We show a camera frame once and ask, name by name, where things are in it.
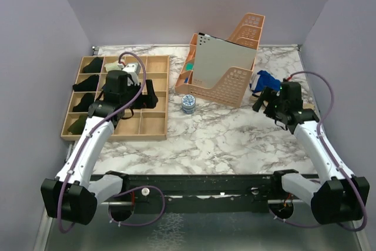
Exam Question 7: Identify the blue boxer underwear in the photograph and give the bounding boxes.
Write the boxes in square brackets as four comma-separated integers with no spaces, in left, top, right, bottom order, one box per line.
[250,70,281,93]

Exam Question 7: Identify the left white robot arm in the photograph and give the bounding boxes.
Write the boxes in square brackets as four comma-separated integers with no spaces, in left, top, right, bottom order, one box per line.
[41,71,158,225]

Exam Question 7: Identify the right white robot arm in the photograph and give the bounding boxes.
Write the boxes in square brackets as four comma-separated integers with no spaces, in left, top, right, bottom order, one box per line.
[252,81,370,225]

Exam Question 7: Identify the beige underwear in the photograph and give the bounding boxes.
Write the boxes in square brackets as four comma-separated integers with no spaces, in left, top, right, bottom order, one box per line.
[250,92,315,110]

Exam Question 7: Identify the wooden compartment tray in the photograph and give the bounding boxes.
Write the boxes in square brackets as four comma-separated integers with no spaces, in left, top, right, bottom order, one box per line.
[61,56,169,141]

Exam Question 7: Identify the pale green rolled sock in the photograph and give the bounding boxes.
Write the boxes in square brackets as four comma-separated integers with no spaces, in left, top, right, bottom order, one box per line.
[104,61,124,72]

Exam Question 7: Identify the black rolled sock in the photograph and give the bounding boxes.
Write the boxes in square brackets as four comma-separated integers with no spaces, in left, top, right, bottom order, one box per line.
[82,57,103,73]
[72,75,99,92]
[71,93,95,112]

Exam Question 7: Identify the black rolled sock top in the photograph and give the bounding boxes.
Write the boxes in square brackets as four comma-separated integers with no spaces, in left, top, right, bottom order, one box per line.
[82,57,103,73]

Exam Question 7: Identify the peach file organizer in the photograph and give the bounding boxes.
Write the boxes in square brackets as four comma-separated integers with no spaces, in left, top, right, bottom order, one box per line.
[174,13,265,108]

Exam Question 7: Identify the blue patterned round tin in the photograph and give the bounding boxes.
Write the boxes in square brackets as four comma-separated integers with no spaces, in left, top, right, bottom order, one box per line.
[182,95,196,114]

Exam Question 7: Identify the dark green rolled sock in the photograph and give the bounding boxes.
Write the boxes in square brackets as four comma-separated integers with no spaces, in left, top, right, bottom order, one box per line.
[68,115,88,135]

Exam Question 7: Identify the grey white folder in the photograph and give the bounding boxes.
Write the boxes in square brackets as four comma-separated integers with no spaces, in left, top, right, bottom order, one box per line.
[192,33,257,88]

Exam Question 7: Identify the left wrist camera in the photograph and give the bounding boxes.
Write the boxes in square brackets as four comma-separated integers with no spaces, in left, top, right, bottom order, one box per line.
[122,62,140,86]

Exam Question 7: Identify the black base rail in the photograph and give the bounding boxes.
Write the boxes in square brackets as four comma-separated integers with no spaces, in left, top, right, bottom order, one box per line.
[106,174,290,214]

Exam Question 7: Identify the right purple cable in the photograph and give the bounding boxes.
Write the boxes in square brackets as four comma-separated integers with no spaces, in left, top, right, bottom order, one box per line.
[267,71,368,232]

